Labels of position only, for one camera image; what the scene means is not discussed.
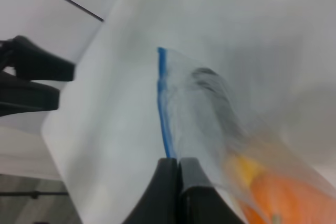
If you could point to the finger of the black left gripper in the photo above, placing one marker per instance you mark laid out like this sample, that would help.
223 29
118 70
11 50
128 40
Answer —
30 62
21 96

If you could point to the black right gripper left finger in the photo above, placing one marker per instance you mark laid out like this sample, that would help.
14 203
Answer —
158 203

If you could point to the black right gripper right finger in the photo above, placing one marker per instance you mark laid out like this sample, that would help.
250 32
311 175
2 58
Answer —
199 202

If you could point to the clear zip bag blue zipper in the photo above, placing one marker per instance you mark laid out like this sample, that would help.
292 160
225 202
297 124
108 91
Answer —
242 129

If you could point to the orange fruit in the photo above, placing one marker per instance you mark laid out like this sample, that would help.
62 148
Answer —
280 199

